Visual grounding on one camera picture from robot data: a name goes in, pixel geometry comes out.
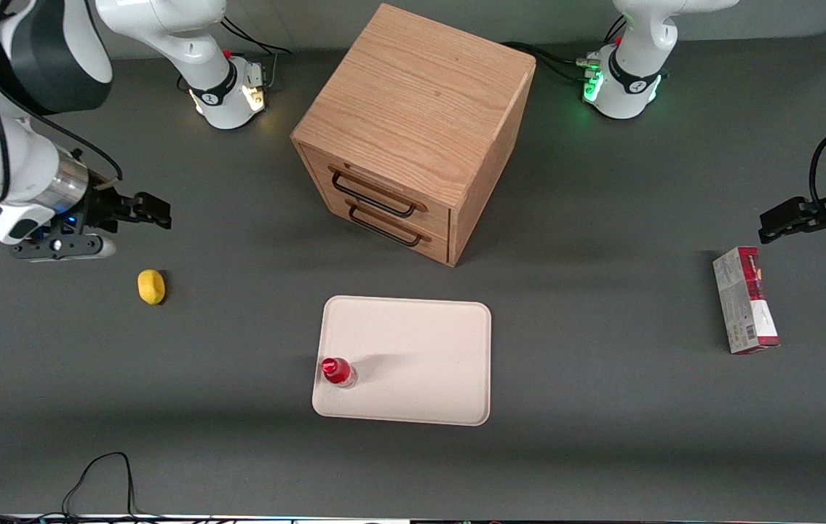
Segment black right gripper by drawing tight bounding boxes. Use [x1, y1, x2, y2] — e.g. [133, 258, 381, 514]
[55, 173, 172, 237]

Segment red coke bottle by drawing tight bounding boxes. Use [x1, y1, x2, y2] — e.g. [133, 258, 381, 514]
[320, 356, 359, 389]

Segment cream plastic tray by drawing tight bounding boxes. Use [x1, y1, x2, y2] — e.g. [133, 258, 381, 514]
[311, 295, 493, 427]

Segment yellow lemon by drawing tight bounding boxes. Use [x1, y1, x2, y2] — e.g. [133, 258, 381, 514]
[137, 269, 167, 306]

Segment red grey carton box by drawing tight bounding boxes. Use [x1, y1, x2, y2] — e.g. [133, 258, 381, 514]
[712, 246, 781, 355]

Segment wooden drawer cabinet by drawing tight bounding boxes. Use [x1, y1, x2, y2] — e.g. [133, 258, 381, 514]
[290, 3, 537, 269]

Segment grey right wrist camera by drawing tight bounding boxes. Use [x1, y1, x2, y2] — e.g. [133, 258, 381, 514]
[10, 234, 118, 263]

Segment black right arm base cables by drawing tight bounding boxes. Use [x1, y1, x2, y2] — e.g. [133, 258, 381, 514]
[177, 13, 293, 94]

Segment black arm base cables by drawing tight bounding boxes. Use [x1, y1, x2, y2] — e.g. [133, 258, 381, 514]
[501, 13, 628, 85]
[177, 13, 293, 94]

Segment long black drawer handle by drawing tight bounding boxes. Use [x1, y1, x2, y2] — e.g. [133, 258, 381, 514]
[330, 168, 418, 219]

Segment short black drawer handle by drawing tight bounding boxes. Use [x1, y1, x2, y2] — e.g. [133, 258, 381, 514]
[347, 203, 424, 248]

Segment thin black looped cable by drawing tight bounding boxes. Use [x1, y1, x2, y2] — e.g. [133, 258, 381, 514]
[0, 451, 239, 524]

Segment black left arm base cables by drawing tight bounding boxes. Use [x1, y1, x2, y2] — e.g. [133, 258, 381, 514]
[501, 13, 628, 85]

